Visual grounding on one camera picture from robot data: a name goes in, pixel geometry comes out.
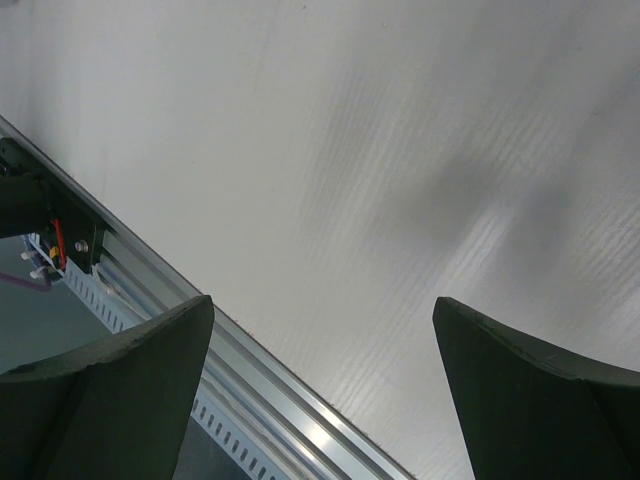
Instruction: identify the white slotted cable duct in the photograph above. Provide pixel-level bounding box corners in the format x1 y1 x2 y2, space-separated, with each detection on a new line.
1 257 274 479

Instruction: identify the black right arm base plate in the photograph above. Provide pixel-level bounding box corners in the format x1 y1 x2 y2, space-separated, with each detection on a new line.
1 137 106 274

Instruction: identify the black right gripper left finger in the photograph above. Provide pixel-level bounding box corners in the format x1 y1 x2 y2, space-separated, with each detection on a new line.
1 295 214 479

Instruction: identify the aluminium mounting rail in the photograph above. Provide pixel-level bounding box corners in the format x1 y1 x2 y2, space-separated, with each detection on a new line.
1 120 411 479

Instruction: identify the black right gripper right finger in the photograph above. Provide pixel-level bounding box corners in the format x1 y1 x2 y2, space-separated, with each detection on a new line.
432 297 639 479

